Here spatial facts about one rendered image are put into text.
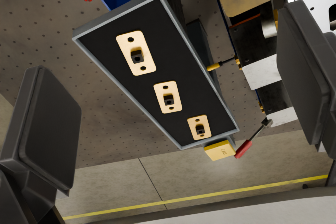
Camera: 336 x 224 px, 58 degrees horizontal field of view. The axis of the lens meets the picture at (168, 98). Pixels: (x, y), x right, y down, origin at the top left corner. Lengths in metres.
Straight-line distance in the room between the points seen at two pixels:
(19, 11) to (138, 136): 0.78
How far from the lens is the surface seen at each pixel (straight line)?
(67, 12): 1.00
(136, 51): 0.45
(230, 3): 0.53
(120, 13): 0.41
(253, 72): 0.61
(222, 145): 0.71
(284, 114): 0.85
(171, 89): 0.52
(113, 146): 1.56
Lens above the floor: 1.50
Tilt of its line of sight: 39 degrees down
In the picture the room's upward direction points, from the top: 173 degrees clockwise
